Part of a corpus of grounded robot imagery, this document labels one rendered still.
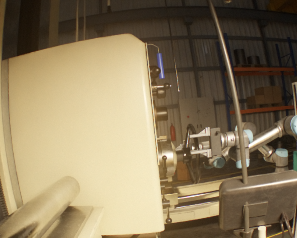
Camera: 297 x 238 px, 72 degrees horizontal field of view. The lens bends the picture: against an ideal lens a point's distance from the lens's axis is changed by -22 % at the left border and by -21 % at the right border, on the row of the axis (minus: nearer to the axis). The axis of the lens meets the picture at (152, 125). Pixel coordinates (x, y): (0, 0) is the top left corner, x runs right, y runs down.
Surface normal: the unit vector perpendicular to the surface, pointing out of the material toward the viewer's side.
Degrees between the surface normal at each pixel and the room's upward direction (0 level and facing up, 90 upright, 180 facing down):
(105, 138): 90
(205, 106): 90
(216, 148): 90
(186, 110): 90
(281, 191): 110
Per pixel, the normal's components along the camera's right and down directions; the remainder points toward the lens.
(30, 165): 0.03, 0.03
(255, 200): -0.18, 0.38
